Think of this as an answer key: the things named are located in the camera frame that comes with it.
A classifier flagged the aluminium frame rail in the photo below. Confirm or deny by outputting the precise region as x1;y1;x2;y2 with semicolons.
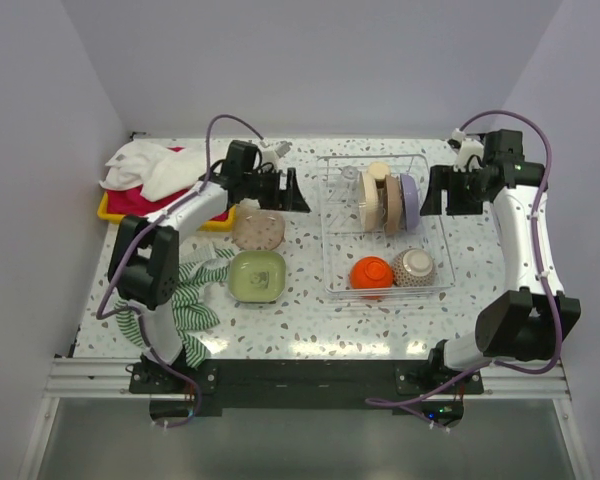
42;354;146;399

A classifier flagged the orange plastic bowl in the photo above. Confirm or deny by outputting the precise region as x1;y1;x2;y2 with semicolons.
349;256;394;290

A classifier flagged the magenta cloth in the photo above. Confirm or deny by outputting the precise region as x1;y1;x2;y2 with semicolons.
105;146;234;222

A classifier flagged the yellow plastic tray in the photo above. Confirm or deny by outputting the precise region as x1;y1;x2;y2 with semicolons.
96;192;236;233

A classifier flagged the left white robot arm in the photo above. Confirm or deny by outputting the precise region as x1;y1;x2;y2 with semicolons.
96;140;311;392

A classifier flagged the beige brown ceramic cup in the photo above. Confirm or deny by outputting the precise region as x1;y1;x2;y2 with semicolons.
367;161;391;189

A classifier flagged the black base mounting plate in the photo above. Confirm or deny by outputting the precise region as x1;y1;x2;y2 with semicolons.
128;357;485;426

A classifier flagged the green striped cloth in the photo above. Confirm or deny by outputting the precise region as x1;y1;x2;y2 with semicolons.
115;244;235;369

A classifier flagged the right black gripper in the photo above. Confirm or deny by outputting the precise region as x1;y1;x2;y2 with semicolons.
420;164;489;216

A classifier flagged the white wire dish rack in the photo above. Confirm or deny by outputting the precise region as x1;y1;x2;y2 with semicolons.
318;154;455;298

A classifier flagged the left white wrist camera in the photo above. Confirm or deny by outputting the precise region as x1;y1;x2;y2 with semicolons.
259;140;292;169

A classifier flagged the cream square plate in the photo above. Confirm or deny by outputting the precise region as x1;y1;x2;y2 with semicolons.
358;172;382;232

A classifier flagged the clear brown glass plate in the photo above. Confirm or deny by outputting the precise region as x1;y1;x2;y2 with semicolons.
232;206;286;251

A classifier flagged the purple square plate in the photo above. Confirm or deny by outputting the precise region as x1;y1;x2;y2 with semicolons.
400;174;420;233

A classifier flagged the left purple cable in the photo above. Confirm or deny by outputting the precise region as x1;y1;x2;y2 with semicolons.
95;114;269;429

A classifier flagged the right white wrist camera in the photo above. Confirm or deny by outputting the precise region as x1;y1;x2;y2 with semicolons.
448;129;484;173

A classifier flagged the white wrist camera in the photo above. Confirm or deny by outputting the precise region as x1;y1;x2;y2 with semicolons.
259;140;292;169
448;129;484;173

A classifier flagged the brown square plate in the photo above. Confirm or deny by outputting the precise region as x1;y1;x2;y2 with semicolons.
384;175;403;235

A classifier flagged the patterned ceramic bowl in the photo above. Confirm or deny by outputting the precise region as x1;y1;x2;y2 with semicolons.
391;249;435;288

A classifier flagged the white towel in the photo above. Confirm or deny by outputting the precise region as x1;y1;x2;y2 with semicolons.
100;140;207;202

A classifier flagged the green square plate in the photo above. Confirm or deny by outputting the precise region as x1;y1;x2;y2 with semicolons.
228;250;286;303

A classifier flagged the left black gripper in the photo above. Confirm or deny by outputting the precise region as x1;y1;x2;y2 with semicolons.
243;167;310;214

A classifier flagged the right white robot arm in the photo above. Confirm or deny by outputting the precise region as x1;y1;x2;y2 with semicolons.
420;129;581;393

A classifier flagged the clear glass cup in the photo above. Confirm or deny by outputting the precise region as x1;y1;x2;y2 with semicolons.
341;165;359;189

